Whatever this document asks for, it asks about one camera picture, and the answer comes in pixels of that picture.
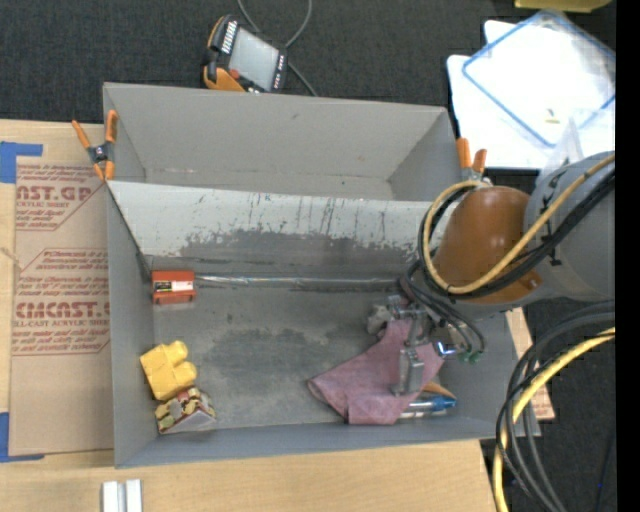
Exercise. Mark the clear bottle with blue cap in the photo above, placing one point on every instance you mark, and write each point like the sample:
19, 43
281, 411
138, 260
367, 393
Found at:
434, 405

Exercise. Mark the orange pointed piece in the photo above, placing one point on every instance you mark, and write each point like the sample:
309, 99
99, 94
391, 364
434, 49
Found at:
440, 389

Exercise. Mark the yellow toy building block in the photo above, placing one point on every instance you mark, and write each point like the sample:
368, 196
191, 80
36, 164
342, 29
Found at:
167, 367

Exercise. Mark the grey metal bin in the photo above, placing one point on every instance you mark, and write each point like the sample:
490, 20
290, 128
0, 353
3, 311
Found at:
280, 320

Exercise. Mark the pink cloth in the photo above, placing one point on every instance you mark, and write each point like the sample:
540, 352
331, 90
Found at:
365, 385

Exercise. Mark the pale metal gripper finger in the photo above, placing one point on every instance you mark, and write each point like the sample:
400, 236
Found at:
381, 318
411, 372

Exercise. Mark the red box with white label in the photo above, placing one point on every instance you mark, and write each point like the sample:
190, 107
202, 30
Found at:
173, 287

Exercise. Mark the brown cardboard board red print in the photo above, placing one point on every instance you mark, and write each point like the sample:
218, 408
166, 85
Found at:
60, 280

